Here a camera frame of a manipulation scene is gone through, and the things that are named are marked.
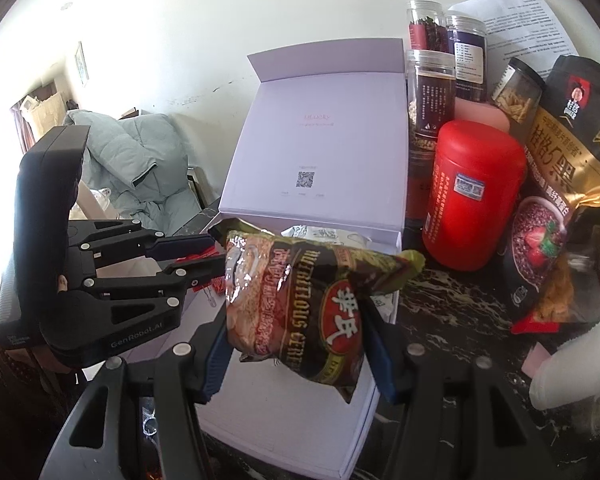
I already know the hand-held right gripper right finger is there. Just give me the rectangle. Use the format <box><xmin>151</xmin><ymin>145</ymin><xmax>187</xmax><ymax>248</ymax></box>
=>
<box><xmin>360</xmin><ymin>300</ymin><xmax>563</xmax><ymax>480</ymax></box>

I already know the pink paper slip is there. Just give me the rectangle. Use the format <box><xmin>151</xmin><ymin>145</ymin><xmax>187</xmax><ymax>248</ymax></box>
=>
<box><xmin>522</xmin><ymin>345</ymin><xmax>551</xmax><ymax>377</ymax></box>

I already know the framed wall picture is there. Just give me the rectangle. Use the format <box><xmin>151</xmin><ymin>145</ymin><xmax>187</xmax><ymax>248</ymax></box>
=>
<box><xmin>74</xmin><ymin>41</ymin><xmax>90</xmax><ymax>86</ymax></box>

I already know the clear jar with red label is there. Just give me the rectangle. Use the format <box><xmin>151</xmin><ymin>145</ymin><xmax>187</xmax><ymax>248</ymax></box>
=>
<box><xmin>406</xmin><ymin>0</ymin><xmax>451</xmax><ymax>53</ymax></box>

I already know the white gift box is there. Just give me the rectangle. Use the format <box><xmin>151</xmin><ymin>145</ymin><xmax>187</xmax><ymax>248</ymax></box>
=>
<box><xmin>130</xmin><ymin>37</ymin><xmax>406</xmax><ymax>478</ymax></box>

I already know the black and gold oatmeal bag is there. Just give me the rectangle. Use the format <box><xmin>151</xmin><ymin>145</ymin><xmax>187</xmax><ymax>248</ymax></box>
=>
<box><xmin>502</xmin><ymin>55</ymin><xmax>600</xmax><ymax>323</ymax></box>

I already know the red canister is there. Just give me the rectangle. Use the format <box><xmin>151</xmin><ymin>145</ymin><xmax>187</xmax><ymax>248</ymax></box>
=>
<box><xmin>422</xmin><ymin>120</ymin><xmax>528</xmax><ymax>272</ymax></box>

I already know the printed paper sheet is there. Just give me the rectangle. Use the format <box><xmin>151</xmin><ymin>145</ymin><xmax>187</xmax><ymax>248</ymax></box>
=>
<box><xmin>447</xmin><ymin>0</ymin><xmax>581</xmax><ymax>76</ymax></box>

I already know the brown curtain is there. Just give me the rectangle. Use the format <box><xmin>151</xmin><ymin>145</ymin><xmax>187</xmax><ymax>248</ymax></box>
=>
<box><xmin>10</xmin><ymin>102</ymin><xmax>33</xmax><ymax>156</ymax></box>

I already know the brown cereal bag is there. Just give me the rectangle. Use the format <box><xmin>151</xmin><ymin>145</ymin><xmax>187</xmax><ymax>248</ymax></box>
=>
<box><xmin>207</xmin><ymin>217</ymin><xmax>426</xmax><ymax>403</ymax></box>

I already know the pink box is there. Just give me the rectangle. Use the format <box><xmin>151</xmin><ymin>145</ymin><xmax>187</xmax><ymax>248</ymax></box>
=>
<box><xmin>455</xmin><ymin>97</ymin><xmax>511</xmax><ymax>133</ymax></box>

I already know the cardboard box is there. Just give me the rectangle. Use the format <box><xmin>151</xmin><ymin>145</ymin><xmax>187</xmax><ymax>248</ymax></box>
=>
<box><xmin>20</xmin><ymin>87</ymin><xmax>68</xmax><ymax>136</ymax></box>

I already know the red snack packet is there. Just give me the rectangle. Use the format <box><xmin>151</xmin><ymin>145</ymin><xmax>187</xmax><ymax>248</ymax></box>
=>
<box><xmin>177</xmin><ymin>245</ymin><xmax>228</xmax><ymax>293</ymax></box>

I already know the clear jar with purple label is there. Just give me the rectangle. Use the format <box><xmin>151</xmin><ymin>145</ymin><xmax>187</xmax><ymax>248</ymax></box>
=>
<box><xmin>445</xmin><ymin>11</ymin><xmax>488</xmax><ymax>103</ymax></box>

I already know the pale green down jacket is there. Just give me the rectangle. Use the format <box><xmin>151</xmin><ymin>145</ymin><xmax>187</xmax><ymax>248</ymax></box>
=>
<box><xmin>62</xmin><ymin>110</ymin><xmax>203</xmax><ymax>233</ymax></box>

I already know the white patterned snack packet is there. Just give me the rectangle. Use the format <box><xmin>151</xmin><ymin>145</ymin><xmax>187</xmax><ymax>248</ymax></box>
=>
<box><xmin>280</xmin><ymin>225</ymin><xmax>366</xmax><ymax>248</ymax></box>

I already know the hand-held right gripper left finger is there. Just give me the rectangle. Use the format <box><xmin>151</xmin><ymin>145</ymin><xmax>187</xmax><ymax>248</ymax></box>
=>
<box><xmin>40</xmin><ymin>317</ymin><xmax>231</xmax><ymax>480</ymax></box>

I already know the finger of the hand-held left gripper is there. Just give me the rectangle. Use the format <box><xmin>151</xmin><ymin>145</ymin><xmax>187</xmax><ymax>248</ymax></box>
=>
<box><xmin>67</xmin><ymin>217</ymin><xmax>216</xmax><ymax>276</ymax></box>
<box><xmin>65</xmin><ymin>255</ymin><xmax>228</xmax><ymax>333</ymax></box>

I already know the clear packet of brown snacks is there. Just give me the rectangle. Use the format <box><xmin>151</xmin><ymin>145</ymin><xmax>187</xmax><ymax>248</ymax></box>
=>
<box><xmin>510</xmin><ymin>260</ymin><xmax>600</xmax><ymax>336</ymax></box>

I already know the clear jar with brown label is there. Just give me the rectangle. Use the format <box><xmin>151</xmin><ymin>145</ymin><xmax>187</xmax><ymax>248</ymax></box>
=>
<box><xmin>406</xmin><ymin>50</ymin><xmax>458</xmax><ymax>151</ymax></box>

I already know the jar of yellow sticks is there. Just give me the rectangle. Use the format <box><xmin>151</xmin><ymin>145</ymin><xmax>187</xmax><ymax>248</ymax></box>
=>
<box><xmin>490</xmin><ymin>57</ymin><xmax>548</xmax><ymax>126</ymax></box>

